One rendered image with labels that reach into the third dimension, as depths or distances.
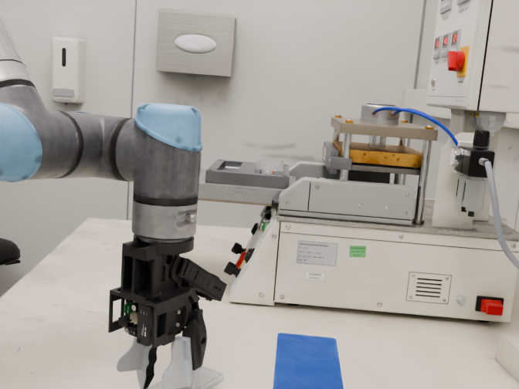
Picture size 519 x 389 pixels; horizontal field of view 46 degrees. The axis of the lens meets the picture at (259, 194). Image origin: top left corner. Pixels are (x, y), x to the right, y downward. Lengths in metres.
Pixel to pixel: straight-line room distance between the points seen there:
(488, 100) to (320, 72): 1.56
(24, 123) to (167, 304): 0.25
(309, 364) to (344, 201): 0.33
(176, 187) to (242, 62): 1.99
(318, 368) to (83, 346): 0.36
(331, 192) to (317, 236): 0.09
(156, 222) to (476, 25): 0.72
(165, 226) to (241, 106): 1.98
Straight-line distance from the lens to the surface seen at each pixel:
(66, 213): 2.80
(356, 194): 1.16
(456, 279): 1.22
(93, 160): 0.72
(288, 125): 2.67
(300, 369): 0.96
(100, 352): 0.99
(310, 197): 1.15
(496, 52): 1.20
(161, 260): 0.71
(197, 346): 0.76
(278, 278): 1.18
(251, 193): 1.21
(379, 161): 1.22
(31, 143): 0.63
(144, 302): 0.71
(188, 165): 0.69
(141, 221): 0.71
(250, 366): 0.96
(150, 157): 0.69
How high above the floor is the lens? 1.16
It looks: 10 degrees down
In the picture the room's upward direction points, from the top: 4 degrees clockwise
